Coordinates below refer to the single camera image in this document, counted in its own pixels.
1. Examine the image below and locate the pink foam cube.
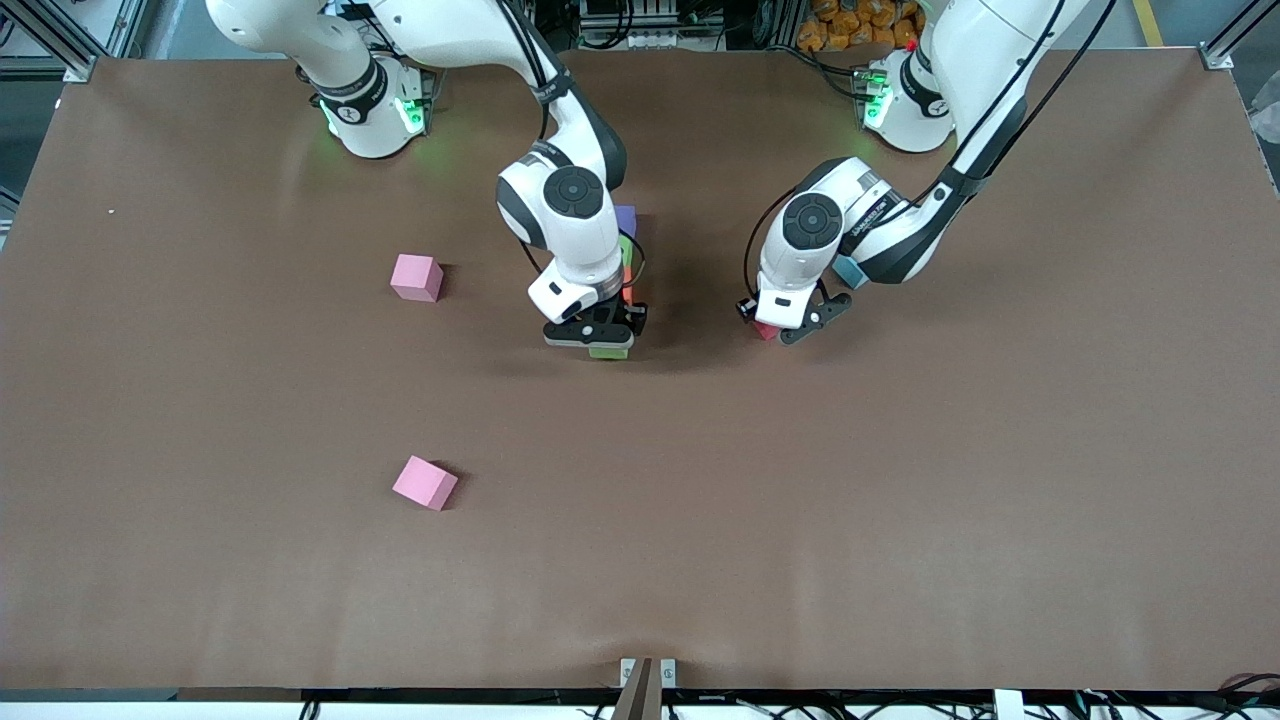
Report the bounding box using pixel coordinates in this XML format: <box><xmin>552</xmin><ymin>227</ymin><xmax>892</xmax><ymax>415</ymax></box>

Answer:
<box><xmin>390</xmin><ymin>253</ymin><xmax>445</xmax><ymax>304</ymax></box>
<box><xmin>391</xmin><ymin>455</ymin><xmax>460</xmax><ymax>513</ymax></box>

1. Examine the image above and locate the black equipment rack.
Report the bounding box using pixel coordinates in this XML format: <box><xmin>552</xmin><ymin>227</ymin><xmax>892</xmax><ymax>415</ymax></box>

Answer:
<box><xmin>578</xmin><ymin>0</ymin><xmax>726</xmax><ymax>51</ymax></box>

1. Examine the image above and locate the bag of orange items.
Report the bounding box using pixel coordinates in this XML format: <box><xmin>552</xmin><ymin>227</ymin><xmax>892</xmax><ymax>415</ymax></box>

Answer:
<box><xmin>797</xmin><ymin>0</ymin><xmax>921</xmax><ymax>51</ymax></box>

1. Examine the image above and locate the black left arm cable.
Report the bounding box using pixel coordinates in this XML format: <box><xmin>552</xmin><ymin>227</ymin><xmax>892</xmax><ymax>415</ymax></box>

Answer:
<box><xmin>743</xmin><ymin>0</ymin><xmax>1113</xmax><ymax>303</ymax></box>

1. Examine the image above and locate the metal table clamp bracket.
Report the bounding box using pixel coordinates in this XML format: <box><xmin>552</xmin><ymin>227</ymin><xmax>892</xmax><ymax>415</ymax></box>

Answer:
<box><xmin>612</xmin><ymin>656</ymin><xmax>678</xmax><ymax>720</ymax></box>

